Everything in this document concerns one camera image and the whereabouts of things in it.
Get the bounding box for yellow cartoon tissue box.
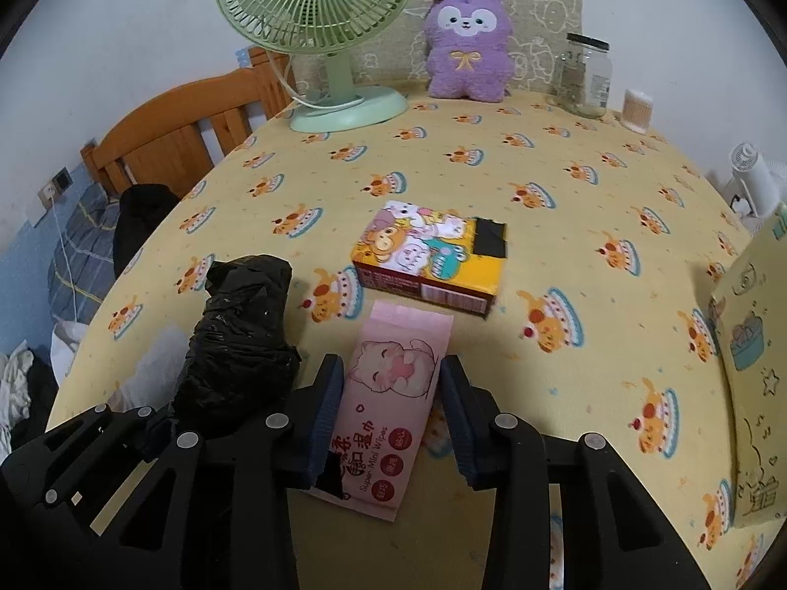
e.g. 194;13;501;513
350;200;508;321

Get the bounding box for purple plush toy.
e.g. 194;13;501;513
423;0;516;100

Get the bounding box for small clear glass bottle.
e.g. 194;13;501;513
550;52;582;108

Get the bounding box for plaid bedding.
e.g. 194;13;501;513
48;183;124;326

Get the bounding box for black cloth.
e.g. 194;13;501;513
112;183;183;279

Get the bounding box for green desk fan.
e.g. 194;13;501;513
214;0;414;134

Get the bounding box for wall socket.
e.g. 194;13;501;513
38;166;73;207

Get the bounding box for wooden chair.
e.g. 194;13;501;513
80;48;295;198

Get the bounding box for small cotton swab container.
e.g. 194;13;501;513
621;89;656;133

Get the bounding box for black plastic bag roll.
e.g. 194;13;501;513
148;255;302;449

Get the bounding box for pink wet wipes pack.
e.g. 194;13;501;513
307;300;454;523

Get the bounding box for white standing fan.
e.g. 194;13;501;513
728;141;787;219

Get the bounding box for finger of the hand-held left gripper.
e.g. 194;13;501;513
3;402;170;517

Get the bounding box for patterned fabric storage box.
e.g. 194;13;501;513
707;200;787;532

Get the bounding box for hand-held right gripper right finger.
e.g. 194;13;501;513
439;353;708;590

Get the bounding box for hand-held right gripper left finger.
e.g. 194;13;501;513
37;353;345;590

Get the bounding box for glass jar with dark lid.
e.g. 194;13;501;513
562;32;612;119

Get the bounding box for white crumpled cloth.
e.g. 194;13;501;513
0;320;87;437

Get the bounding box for olive patterned board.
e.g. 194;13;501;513
289;0;585;96

